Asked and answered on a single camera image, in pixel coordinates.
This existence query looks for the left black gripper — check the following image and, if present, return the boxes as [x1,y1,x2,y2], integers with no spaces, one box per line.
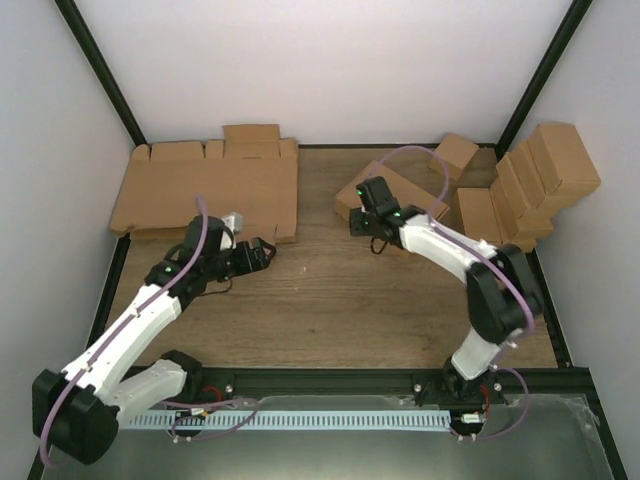
[206,239,278,282]

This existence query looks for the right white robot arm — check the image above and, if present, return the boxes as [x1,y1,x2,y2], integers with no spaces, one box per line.
[349,176,544,403]

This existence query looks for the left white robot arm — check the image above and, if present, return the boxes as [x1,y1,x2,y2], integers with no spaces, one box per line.
[32,213,276,465]

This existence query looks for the folded box on table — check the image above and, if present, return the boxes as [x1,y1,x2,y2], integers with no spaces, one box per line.
[452,188,502,245]

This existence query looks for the small folded cardboard box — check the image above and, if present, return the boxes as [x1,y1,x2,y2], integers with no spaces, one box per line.
[430,133,479,181]

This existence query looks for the large folded cardboard box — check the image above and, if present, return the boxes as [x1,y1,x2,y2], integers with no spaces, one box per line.
[528,123,601,217]

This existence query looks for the stack of flat cardboard blanks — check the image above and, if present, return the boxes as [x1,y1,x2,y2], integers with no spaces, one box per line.
[109,124,299,243]

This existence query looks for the row of folded boxes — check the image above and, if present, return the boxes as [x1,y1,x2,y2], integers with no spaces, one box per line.
[489,152,553,252]

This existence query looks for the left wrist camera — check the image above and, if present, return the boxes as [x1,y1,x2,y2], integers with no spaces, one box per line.
[220,212,243,251]

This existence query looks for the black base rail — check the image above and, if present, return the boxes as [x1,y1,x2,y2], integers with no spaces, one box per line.
[202,367,595,408]

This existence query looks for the right black frame post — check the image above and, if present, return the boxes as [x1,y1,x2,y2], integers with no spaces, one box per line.
[495,0,593,154]

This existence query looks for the black frame post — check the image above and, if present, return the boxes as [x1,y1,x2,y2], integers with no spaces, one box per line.
[54,0,147,146]
[495,0,593,154]

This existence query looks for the light blue slotted cable duct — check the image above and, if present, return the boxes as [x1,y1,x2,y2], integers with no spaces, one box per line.
[125,410,451,432]

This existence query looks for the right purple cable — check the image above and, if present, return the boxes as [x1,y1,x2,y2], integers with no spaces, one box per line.
[367,145,539,444]

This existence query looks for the left black frame post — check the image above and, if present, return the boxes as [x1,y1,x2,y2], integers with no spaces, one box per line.
[54,0,147,146]

